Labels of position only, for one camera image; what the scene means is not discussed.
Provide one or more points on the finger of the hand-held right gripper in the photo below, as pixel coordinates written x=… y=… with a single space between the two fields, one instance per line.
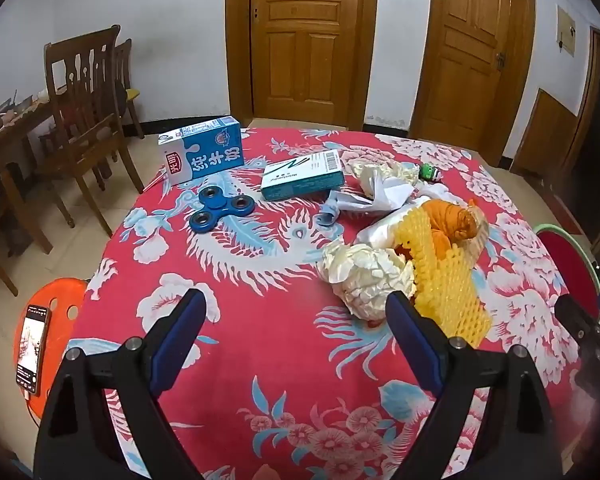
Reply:
x=575 y=312

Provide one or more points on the smartphone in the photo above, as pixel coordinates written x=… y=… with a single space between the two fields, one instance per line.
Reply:
x=30 y=350

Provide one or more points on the brown wooden door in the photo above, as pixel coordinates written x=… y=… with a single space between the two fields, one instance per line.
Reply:
x=305 y=50
x=470 y=70

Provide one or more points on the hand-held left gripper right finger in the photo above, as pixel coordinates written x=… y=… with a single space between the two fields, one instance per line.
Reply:
x=420 y=345

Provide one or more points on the crumpled cream paper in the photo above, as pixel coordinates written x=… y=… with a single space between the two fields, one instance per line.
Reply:
x=380 y=166

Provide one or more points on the orange peel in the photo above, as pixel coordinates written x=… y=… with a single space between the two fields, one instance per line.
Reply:
x=455 y=220

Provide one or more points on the low wooden wall panel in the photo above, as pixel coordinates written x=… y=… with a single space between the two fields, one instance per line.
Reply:
x=545 y=135

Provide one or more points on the crumpled cream paper ball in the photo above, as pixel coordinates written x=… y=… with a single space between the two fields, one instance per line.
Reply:
x=365 y=275

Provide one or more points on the yellow foam fruit net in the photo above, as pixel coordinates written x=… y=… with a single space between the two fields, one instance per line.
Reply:
x=445 y=290

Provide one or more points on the blue and white milk carton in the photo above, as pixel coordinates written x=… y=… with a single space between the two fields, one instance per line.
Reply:
x=205 y=152

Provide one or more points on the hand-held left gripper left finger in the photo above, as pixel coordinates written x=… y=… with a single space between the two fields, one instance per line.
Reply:
x=180 y=340

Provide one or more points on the red basin with green rim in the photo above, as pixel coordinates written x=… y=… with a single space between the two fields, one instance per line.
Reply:
x=565 y=260

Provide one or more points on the white plastic bag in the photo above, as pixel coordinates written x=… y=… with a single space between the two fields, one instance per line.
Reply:
x=380 y=232

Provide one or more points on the blue fidget spinner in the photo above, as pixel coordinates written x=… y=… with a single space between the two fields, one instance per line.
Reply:
x=220 y=206

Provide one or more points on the orange plastic stool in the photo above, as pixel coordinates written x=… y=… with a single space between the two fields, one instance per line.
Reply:
x=60 y=320

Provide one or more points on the dark wooden dining table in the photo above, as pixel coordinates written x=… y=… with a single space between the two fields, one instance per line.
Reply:
x=15 y=135

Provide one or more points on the teal and white medicine box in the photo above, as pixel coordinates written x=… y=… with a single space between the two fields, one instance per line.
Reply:
x=300 y=177

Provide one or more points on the wooden wall box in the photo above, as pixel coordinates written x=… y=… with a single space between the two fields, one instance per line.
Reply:
x=566 y=25

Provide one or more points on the yellow seat cushion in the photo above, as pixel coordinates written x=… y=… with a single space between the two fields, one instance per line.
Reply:
x=132 y=94

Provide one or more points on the red floral tablecloth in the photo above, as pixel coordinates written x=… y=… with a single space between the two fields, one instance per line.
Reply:
x=280 y=310

